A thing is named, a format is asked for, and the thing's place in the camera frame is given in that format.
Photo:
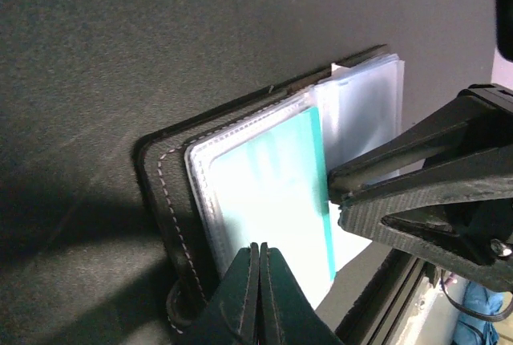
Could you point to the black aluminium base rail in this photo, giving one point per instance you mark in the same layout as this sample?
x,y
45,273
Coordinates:
x,y
376,314

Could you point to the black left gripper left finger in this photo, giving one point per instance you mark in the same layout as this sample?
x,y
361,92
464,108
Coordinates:
x,y
231,315

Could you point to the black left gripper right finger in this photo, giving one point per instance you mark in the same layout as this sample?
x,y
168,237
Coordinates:
x,y
286,316

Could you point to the teal card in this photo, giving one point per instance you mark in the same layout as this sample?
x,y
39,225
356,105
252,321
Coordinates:
x,y
272,189

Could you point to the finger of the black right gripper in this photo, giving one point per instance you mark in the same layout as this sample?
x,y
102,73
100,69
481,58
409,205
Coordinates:
x,y
461,153
447,214

